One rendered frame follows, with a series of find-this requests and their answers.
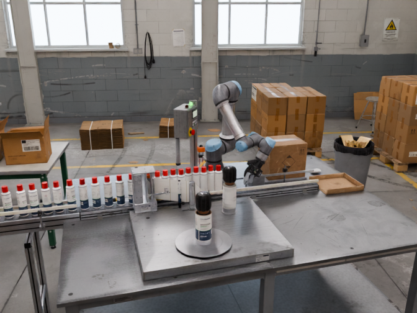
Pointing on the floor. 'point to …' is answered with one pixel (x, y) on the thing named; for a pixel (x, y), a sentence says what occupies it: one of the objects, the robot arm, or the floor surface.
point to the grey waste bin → (353, 165)
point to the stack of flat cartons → (102, 135)
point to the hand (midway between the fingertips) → (244, 182)
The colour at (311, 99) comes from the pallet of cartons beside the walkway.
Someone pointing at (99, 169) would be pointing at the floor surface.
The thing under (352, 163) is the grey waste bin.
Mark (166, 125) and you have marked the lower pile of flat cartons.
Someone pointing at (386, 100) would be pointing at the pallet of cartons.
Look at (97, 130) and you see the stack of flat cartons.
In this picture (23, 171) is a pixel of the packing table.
